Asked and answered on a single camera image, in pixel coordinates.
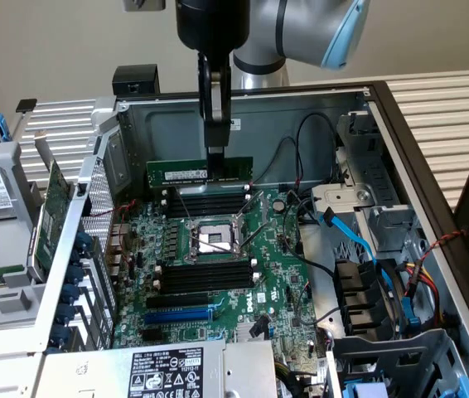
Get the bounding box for silver power supply unit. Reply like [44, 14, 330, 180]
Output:
[35, 337, 279, 398]

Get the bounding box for thin black wire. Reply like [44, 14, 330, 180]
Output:
[291, 280, 346, 325]

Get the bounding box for yellow red power wire bundle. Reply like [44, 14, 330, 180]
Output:
[403, 260, 446, 329]

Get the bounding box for black plastic fan shroud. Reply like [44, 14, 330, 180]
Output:
[333, 259, 405, 337]

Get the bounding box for black and red fan wire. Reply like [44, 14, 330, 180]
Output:
[252, 135, 300, 187]

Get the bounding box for silver metal disk bay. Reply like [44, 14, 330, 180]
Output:
[311, 111, 422, 254]

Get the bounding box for blue flat disk wire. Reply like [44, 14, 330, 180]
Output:
[319, 208, 422, 335]

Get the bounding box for green Dell motherboard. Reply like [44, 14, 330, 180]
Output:
[112, 188, 331, 362]

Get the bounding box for black power supply label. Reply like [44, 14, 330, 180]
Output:
[129, 347, 205, 398]

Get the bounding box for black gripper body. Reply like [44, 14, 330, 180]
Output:
[175, 0, 251, 54]

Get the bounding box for thick black wire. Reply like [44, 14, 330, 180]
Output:
[283, 189, 337, 275]

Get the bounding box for grey metal drive cage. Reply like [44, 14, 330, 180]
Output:
[327, 328, 469, 398]

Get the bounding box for open grey PC case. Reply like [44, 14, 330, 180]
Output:
[0, 80, 469, 398]

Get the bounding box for long black expansion slot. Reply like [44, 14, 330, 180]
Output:
[146, 292, 210, 310]

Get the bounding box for CPU socket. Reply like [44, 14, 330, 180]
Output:
[186, 217, 246, 265]

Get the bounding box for black plastic box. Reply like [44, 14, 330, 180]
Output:
[112, 64, 161, 95]

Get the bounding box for blue disk carrier rail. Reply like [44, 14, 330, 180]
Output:
[0, 107, 12, 144]

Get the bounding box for long blue expansion slot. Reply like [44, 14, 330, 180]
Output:
[143, 308, 214, 328]

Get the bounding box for black RAM slot white latches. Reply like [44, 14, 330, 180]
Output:
[160, 192, 253, 213]
[153, 257, 259, 281]
[152, 269, 260, 295]
[160, 187, 251, 202]

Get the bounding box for silver socket cover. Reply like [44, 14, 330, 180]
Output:
[236, 190, 271, 254]

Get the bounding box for thin metal locking lever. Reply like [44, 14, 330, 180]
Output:
[186, 234, 239, 255]
[176, 192, 196, 225]

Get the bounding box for silver chipset heatsink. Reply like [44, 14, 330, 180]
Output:
[236, 321, 268, 343]

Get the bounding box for red black twisted wire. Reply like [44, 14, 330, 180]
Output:
[115, 200, 141, 221]
[418, 229, 468, 267]

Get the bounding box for long black looped wire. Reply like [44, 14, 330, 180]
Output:
[294, 113, 339, 186]

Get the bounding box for green graphics card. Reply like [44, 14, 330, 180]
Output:
[27, 130, 77, 279]

